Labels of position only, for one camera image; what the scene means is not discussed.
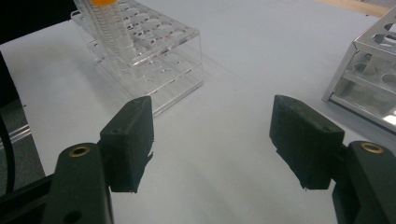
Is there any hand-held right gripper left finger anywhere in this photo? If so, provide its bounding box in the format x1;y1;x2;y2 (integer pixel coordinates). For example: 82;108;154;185
99;95;155;194

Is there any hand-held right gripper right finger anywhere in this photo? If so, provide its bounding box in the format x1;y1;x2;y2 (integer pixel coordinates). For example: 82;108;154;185
269;94;346;190

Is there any clear acrylic tube rack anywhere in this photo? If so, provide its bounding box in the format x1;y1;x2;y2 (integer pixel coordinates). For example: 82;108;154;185
70;0;205;118

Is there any metal tube rack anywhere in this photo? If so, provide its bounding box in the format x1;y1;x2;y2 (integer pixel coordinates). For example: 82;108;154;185
321;5;396;135

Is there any orange capped test tube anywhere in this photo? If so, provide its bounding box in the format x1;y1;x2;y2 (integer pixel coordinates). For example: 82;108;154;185
78;0;139;80

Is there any aluminium floor rail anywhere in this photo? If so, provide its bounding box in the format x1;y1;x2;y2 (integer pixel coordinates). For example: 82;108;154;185
0;123;32;147

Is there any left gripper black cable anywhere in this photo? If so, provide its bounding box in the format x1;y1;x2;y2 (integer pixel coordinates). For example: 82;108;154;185
0;113;16;195

